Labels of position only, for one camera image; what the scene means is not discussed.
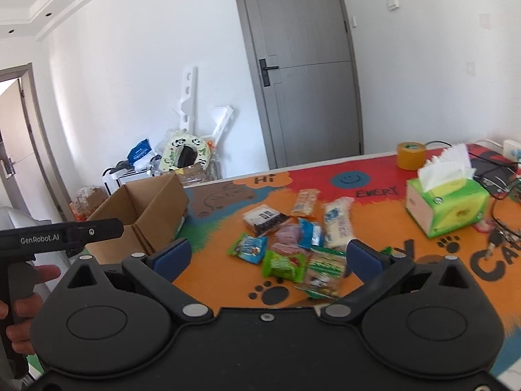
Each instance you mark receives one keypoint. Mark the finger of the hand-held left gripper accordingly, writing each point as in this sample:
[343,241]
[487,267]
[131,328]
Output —
[99,230]

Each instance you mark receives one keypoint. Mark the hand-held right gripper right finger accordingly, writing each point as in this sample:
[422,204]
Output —
[364,258]

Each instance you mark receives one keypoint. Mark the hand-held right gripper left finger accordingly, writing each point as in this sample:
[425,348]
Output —
[173,254]

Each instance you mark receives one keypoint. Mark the green striped sandwich packet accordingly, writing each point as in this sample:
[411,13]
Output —
[325,271]

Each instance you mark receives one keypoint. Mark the long white blue snack packet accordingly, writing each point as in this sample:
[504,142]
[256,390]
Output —
[338,224]

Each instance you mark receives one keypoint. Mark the pink orange snack packet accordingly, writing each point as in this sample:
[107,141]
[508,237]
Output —
[290,234]

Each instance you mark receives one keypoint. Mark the bright green snack packet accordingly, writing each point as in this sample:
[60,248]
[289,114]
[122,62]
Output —
[283,264]

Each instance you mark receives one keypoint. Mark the person's left hand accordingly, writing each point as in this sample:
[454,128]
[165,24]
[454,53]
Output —
[44,273]

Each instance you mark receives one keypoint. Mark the grey upholstered furniture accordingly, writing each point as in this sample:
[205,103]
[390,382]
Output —
[20,224]

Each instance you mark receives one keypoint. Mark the small cardboard box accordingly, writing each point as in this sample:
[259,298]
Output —
[89,203]

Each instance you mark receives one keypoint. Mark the black shoe rack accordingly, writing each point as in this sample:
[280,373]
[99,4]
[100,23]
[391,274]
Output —
[118,177]

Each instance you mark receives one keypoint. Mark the small blue snack packet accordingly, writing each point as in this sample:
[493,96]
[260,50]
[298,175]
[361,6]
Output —
[311,232]

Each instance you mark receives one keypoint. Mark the colourful printed table mat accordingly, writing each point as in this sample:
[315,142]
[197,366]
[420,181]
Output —
[228,277]

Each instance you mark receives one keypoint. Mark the green blue cartoon snack packet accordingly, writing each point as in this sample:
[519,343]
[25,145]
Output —
[248,248]

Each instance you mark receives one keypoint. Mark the taped brown cardboard box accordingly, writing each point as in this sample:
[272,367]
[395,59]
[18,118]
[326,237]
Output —
[197,177]

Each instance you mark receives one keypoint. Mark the orange striped snack packet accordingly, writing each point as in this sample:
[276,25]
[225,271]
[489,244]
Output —
[305,203]

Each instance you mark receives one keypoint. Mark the blue plastic bag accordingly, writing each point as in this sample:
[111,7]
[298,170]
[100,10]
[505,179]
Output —
[139,150]

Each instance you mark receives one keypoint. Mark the green tissue box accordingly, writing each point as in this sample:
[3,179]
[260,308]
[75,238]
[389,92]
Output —
[445,205]

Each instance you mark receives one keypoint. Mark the black white snack packet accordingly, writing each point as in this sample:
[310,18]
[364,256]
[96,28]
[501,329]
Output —
[264,220]

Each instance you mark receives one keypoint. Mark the brown tape roll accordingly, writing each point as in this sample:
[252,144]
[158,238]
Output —
[411,155]

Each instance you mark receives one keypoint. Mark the short white foam board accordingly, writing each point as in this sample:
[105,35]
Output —
[222,124]

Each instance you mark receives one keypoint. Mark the bunch of keys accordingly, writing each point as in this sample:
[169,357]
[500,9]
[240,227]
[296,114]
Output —
[502,238]

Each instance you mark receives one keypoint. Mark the white power strip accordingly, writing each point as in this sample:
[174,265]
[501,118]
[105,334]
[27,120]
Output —
[512,148]

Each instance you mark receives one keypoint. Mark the grey door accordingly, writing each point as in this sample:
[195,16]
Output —
[301,69]

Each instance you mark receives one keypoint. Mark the grey side door frame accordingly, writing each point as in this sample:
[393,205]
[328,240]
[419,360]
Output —
[28,130]

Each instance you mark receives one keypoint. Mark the white light switch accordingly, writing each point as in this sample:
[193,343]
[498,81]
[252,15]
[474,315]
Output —
[393,1]

